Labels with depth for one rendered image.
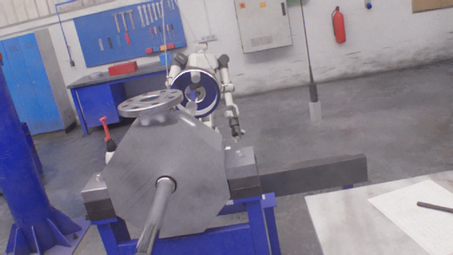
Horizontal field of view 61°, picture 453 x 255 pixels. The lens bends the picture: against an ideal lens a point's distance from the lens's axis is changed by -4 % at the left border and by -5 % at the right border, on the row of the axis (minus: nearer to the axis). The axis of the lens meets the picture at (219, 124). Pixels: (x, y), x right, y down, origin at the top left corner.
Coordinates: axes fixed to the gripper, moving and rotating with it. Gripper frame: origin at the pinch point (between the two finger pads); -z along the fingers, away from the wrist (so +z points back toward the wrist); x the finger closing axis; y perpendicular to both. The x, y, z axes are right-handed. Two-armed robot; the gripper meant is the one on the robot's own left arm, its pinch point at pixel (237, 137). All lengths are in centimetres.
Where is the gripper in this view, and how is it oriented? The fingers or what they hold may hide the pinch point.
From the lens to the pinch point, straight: 357.8
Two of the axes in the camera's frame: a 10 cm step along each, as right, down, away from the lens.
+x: 3.6, -4.0, -8.5
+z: -2.0, -9.2, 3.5
